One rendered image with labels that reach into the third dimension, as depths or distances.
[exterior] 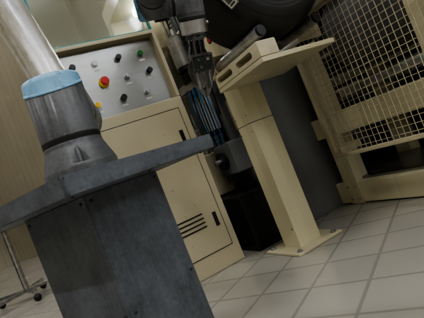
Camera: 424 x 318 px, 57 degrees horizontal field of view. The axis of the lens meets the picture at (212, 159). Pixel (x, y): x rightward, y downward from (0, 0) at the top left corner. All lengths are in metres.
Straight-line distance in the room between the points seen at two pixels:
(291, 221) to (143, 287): 1.01
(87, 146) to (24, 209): 0.25
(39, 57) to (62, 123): 0.32
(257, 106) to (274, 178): 0.34
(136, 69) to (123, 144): 0.42
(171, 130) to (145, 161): 1.10
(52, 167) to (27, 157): 8.19
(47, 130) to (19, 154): 8.40
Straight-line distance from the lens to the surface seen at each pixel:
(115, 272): 0.90
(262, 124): 1.80
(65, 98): 1.02
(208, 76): 1.36
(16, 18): 1.32
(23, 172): 9.46
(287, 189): 1.81
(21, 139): 9.23
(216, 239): 1.97
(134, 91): 2.01
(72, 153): 0.99
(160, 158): 0.89
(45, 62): 1.26
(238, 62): 1.58
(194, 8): 1.31
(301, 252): 1.78
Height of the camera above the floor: 0.53
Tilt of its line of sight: level
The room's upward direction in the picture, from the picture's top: 22 degrees counter-clockwise
